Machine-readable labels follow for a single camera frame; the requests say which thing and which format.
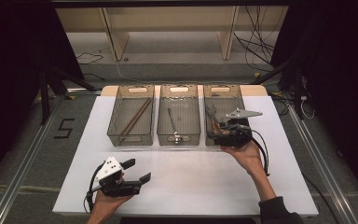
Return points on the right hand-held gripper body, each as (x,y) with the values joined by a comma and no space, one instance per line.
(234,137)

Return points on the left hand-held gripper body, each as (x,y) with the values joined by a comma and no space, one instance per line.
(118,186)

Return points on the smoky clear plastic bin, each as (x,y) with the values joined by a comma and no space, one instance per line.
(183,102)
(223,101)
(130,141)

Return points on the brown wooden chopstick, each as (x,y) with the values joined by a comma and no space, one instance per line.
(138,119)
(135,116)

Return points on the long steel spoon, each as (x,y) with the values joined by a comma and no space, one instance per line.
(171,119)

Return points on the person's left hand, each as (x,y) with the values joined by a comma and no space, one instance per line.
(105,207)

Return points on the person's right hand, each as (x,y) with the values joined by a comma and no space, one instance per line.
(248,157)

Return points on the black tripod stand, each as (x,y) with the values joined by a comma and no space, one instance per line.
(297,93)
(45,99)

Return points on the beige wooden shelf unit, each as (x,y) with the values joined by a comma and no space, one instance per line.
(118,40)

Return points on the black curtain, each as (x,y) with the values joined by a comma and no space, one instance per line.
(338,62)
(6,62)

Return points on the black metal crossbar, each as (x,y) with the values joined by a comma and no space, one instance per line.
(167,3)

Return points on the aluminium floor rail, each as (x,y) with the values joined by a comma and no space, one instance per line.
(332,183)
(15,186)

